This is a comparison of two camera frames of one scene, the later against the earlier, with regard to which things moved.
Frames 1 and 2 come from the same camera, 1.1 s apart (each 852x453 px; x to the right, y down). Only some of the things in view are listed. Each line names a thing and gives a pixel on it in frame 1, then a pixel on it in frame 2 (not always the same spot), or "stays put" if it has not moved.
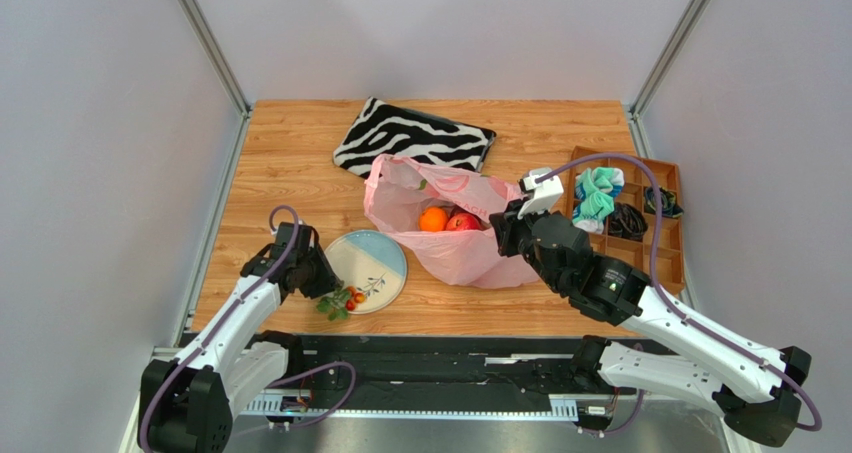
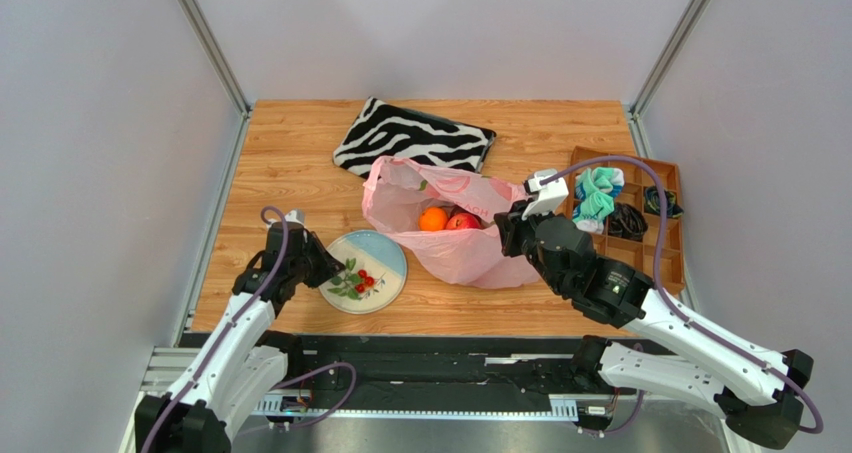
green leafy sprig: (336, 304) -> (355, 286)
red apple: (462, 221) stays put
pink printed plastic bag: (397, 191) stays put
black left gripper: (327, 279) stays put
